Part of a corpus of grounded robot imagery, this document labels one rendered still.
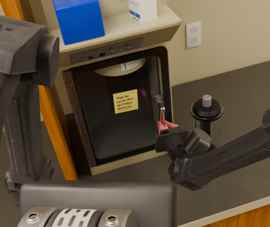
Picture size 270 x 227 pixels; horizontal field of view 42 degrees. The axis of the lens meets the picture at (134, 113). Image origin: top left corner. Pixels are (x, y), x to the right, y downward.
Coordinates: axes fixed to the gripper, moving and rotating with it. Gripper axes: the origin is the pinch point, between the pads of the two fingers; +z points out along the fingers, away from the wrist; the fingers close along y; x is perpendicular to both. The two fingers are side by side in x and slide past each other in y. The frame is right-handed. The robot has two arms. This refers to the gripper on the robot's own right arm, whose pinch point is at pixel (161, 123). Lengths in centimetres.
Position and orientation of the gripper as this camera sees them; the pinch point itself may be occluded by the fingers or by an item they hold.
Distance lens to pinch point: 112.7
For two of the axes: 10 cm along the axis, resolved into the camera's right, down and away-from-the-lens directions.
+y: -9.6, 1.8, -2.3
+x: 0.0, 7.9, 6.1
